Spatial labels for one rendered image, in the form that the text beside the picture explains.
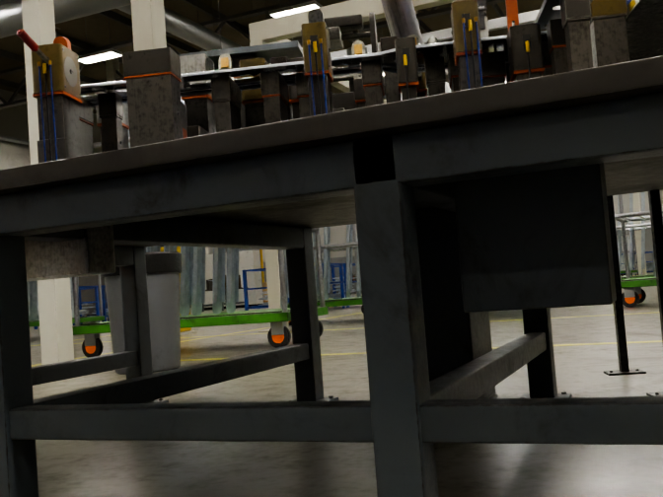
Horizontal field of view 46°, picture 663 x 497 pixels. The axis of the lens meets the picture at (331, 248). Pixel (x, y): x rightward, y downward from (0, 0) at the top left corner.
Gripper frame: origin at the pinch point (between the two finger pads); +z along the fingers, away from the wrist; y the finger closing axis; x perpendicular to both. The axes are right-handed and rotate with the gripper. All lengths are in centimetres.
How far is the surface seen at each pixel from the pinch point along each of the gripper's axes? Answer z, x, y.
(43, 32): -138, -277, -326
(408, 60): 11.3, -19.1, 20.6
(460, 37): 8.7, -7.3, 25.0
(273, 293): 62, -187, -655
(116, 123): 14, -97, 2
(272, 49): -10, -59, -27
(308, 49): 6.6, -42.1, 22.0
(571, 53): 19.0, 13.5, 40.1
